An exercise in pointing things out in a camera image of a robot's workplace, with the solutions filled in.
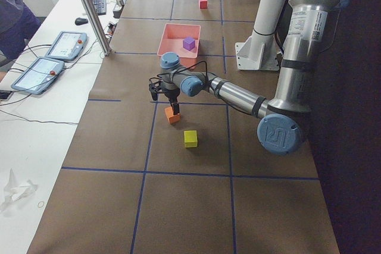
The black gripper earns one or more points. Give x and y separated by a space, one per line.
172 95

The orange foam block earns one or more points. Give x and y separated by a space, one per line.
172 118

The purple foam block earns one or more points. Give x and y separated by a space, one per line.
189 43

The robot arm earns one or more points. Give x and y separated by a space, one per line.
286 39

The pink plastic bin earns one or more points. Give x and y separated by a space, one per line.
172 38

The yellow-green foam block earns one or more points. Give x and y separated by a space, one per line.
190 138

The red foam block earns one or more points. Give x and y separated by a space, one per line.
203 4

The black box with label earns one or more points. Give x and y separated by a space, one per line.
118 8

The upper teach pendant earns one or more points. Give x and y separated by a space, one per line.
67 46

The teach pendant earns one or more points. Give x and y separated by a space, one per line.
38 76
67 46

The black computer mouse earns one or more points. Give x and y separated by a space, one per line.
80 21

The black keyboard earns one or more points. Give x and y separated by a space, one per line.
100 6

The lower teach pendant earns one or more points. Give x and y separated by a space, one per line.
38 76

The person in dark clothes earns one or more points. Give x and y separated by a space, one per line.
18 24

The crumpled white tissue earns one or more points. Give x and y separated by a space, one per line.
14 192

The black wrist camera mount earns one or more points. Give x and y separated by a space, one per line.
155 89

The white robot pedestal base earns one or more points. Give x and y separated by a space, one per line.
260 58

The aluminium frame post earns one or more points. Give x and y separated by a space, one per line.
97 27

